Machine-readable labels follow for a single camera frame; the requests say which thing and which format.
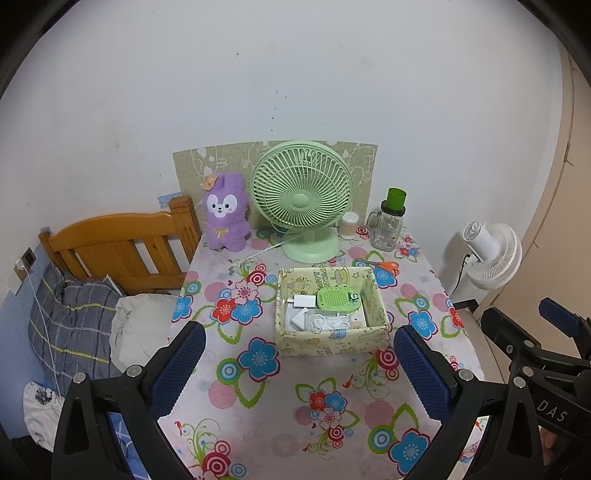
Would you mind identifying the blue patterned bed sheet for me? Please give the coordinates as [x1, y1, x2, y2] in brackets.
[107, 408, 148, 480]

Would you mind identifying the cotton swab container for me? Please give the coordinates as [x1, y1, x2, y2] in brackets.
[338, 211, 360, 239]

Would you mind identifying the white wall socket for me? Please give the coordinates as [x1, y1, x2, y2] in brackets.
[10, 261, 28, 294]

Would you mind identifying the glass jar mug green lid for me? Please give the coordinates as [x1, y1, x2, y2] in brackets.
[367, 188, 407, 252]

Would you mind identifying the black floor fan cable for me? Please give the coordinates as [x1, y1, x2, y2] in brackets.
[450, 251, 472, 296]

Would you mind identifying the green panda mesh case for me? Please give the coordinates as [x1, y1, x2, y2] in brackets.
[316, 287, 363, 311]

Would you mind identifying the purple plush bunny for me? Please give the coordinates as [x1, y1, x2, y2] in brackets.
[202, 172, 252, 252]

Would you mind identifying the floral tablecloth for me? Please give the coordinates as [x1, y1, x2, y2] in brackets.
[152, 226, 485, 480]

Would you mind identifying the white printed cloth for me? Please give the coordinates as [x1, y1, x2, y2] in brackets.
[23, 381, 65, 453]

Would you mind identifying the thin white charging cable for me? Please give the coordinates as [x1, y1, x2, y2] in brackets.
[25, 272, 65, 402]

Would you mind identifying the beige patterned wall board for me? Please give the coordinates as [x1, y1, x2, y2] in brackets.
[173, 141, 380, 232]

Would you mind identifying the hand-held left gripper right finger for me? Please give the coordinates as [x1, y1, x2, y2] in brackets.
[393, 324, 546, 480]

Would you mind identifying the beige wardrobe door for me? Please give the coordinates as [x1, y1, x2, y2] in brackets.
[485, 51, 591, 333]

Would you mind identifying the yellow patterned storage box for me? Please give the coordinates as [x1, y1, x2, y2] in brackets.
[274, 265, 391, 357]

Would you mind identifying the white desk fan cable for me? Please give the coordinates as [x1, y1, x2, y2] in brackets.
[228, 235, 301, 268]

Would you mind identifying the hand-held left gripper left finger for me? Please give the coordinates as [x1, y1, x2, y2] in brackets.
[51, 320, 207, 480]

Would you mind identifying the wooden bed headboard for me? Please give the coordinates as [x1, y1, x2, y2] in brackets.
[38, 195, 202, 296]

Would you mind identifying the grey plaid blanket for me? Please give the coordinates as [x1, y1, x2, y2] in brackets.
[28, 265, 125, 393]

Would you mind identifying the green desk fan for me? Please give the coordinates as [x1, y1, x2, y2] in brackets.
[249, 141, 355, 264]

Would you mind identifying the white pillow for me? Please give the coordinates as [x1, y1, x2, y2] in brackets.
[110, 294, 181, 372]

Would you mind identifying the person's right hand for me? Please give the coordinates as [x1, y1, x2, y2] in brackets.
[539, 427, 568, 468]

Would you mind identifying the white floor fan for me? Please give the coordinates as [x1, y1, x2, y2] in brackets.
[450, 222, 523, 301]

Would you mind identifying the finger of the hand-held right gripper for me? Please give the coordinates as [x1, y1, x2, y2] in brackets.
[539, 298, 591, 365]
[480, 307, 536, 365]

